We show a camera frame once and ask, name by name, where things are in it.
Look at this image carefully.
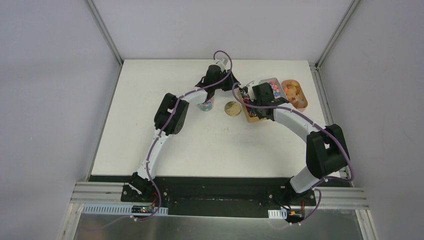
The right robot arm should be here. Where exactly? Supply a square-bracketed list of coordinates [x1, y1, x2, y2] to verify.
[248, 82, 350, 205]

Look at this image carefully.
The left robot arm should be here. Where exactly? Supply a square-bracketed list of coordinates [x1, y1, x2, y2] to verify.
[128, 63, 237, 203]

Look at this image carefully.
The white box of colourful candies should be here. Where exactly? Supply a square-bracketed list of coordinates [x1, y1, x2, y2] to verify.
[259, 77, 287, 100]

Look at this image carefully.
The gold tin of lollipops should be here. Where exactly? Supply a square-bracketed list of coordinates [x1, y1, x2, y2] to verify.
[238, 88, 266, 123]

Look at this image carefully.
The gold jar lid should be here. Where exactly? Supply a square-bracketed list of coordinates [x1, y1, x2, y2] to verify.
[224, 101, 242, 117]

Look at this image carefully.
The clear plastic jar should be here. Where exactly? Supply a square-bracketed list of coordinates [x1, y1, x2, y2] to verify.
[198, 97, 214, 112]

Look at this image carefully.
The orange tray of gummies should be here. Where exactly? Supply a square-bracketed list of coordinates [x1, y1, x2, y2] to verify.
[281, 79, 309, 112]

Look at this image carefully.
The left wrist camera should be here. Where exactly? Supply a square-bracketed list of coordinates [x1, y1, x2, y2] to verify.
[214, 58, 231, 72]

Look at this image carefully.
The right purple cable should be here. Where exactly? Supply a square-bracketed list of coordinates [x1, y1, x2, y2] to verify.
[231, 82, 356, 229]

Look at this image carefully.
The right white cable duct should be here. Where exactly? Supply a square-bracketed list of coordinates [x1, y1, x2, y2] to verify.
[267, 208, 288, 220]

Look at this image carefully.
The right aluminium rail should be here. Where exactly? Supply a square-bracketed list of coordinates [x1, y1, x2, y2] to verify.
[318, 187, 369, 210]

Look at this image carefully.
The aluminium rail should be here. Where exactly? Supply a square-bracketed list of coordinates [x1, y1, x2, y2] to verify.
[318, 187, 369, 210]
[70, 181, 124, 204]

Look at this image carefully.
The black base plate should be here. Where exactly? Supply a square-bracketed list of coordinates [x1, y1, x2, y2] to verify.
[88, 175, 350, 220]

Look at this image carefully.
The left aluminium frame post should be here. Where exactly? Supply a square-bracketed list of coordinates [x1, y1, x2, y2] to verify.
[84, 0, 124, 67]

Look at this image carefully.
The aluminium frame post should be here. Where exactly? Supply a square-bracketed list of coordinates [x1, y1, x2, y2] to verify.
[315, 0, 362, 70]
[84, 0, 124, 67]

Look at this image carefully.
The right aluminium frame post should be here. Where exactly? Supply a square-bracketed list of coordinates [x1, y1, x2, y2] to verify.
[315, 0, 362, 70]

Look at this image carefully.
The left aluminium rail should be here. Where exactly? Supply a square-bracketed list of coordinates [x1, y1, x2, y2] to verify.
[70, 181, 124, 204]

